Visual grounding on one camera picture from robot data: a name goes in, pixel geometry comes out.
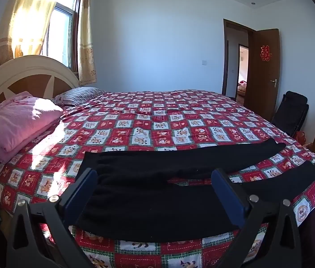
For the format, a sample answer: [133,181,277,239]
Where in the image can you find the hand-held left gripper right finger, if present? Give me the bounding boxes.
[211,168,304,268]

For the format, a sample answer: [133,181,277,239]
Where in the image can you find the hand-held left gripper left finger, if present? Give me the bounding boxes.
[7,168,99,268]

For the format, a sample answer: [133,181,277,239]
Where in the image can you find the black pants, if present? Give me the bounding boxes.
[74,138,315,242]

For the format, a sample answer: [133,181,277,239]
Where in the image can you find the black folding chair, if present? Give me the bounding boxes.
[271,91,309,138]

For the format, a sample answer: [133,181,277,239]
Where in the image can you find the brown wooden door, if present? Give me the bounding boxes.
[248,28,281,122]

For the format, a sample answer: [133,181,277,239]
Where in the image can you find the folded pink blanket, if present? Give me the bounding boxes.
[0,92,64,165]

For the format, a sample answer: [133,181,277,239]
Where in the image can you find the striped pillow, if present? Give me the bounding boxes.
[54,87,104,106]

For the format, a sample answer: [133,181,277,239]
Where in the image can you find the red checkered printed quilt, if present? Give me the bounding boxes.
[0,89,315,268]

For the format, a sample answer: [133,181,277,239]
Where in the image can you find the red paper door decoration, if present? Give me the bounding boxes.
[260,45,271,61]

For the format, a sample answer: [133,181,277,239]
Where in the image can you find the cream and brown headboard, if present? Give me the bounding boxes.
[0,55,81,118]

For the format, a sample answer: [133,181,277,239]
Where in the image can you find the narrow yellow patterned curtain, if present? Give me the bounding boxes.
[78,0,97,86]

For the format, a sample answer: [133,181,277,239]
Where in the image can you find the wide yellow patterned curtain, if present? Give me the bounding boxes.
[0,0,67,68]

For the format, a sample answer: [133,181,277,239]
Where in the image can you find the brown door frame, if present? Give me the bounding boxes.
[221,19,257,98]

